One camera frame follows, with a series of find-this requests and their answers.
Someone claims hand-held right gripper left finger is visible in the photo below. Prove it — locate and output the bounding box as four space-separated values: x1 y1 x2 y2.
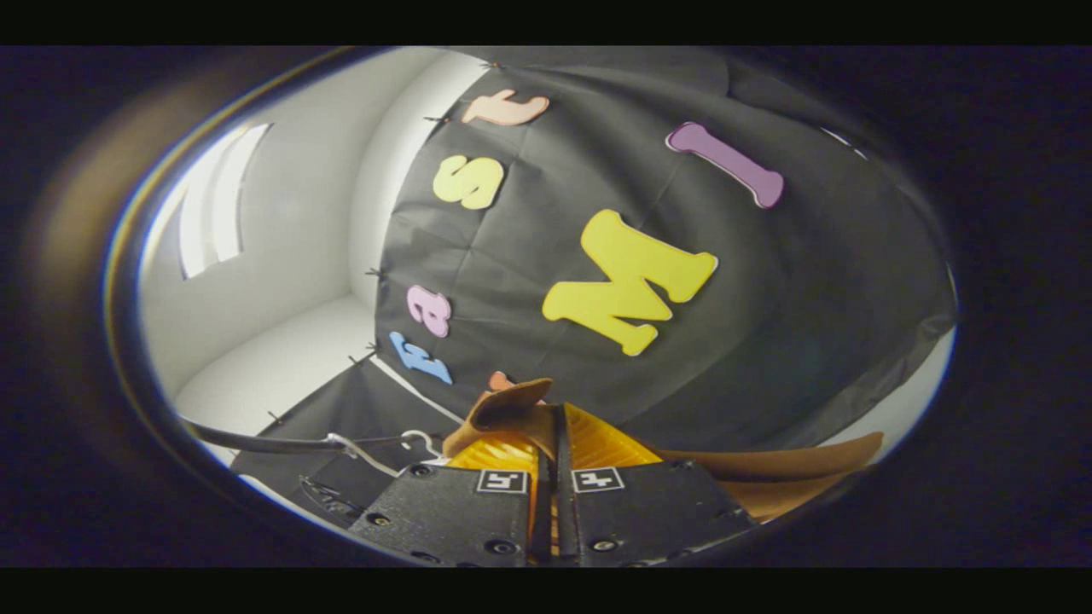
348 408 560 568

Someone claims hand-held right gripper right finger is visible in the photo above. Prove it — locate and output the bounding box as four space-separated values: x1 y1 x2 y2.
555 403 758 568

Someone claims brown collared shirt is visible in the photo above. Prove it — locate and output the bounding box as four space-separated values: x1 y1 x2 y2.
442 378 886 523

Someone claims black clothes rack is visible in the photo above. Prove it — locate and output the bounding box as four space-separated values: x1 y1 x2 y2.
182 418 427 455

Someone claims black backdrop cloth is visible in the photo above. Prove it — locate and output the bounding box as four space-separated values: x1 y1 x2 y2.
230 47 956 513

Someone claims white wire hanger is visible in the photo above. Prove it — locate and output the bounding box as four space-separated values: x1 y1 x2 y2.
327 429 444 478

